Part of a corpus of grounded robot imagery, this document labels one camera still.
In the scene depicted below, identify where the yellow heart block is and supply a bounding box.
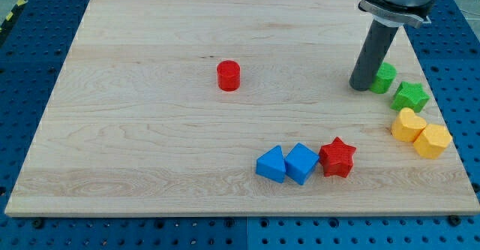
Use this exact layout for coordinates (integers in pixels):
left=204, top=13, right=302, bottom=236
left=391, top=107, right=427, bottom=143

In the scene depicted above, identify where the red cylinder block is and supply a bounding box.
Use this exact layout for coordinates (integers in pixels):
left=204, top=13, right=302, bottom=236
left=217, top=60, right=241, bottom=92

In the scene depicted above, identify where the wooden board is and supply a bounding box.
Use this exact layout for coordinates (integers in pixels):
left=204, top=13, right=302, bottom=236
left=5, top=0, right=479, bottom=218

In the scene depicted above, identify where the red star block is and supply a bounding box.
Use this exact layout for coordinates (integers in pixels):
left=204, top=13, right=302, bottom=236
left=319, top=137, right=356, bottom=178

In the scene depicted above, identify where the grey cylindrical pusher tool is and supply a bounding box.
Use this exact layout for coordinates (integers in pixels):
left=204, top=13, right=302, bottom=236
left=349, top=20, right=398, bottom=92

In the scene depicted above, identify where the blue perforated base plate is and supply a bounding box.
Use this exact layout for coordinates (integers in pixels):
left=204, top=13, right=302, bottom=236
left=1, top=0, right=479, bottom=249

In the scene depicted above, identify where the blue triangle block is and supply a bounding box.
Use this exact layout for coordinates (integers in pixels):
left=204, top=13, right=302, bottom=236
left=256, top=146, right=286, bottom=183

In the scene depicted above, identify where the green star block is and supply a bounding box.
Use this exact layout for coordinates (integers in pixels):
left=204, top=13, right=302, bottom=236
left=390, top=81, right=430, bottom=113

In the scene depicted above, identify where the yellow pentagon block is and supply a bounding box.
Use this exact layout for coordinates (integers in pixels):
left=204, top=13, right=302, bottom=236
left=413, top=124, right=452, bottom=159

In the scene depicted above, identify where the blue cube block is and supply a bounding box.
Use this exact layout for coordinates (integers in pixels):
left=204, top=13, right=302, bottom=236
left=284, top=143, right=320, bottom=185

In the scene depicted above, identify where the green cylinder block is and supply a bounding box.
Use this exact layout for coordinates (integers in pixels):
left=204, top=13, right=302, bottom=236
left=369, top=62, right=397, bottom=94

